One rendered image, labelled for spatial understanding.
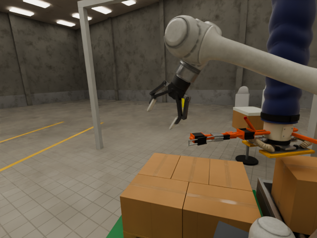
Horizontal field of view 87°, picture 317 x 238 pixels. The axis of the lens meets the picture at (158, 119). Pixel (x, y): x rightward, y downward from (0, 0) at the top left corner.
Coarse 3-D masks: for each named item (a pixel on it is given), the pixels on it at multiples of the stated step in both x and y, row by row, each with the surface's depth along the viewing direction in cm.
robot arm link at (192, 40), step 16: (176, 32) 42; (192, 32) 41; (208, 32) 43; (176, 48) 44; (192, 48) 44; (208, 48) 44; (224, 48) 43; (240, 48) 43; (240, 64) 45; (256, 64) 44; (272, 64) 44; (288, 64) 45; (288, 80) 48; (304, 80) 47
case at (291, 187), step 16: (288, 160) 130; (304, 160) 129; (288, 176) 118; (304, 176) 109; (272, 192) 148; (288, 192) 117; (304, 192) 106; (288, 208) 116; (304, 208) 108; (288, 224) 115; (304, 224) 111
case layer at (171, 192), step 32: (160, 160) 224; (192, 160) 221; (224, 160) 218; (128, 192) 162; (160, 192) 160; (192, 192) 158; (224, 192) 157; (128, 224) 162; (160, 224) 149; (192, 224) 139
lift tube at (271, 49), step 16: (272, 0) 106; (288, 0) 96; (304, 0) 93; (272, 16) 104; (288, 16) 97; (304, 16) 94; (272, 32) 106; (288, 32) 98; (304, 32) 96; (272, 48) 107; (288, 48) 100; (304, 48) 98; (304, 64) 100
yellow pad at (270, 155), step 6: (294, 144) 115; (264, 150) 115; (276, 150) 112; (282, 150) 113; (288, 150) 113; (294, 150) 112; (300, 150) 112; (306, 150) 112; (312, 150) 112; (270, 156) 107; (276, 156) 108; (282, 156) 109
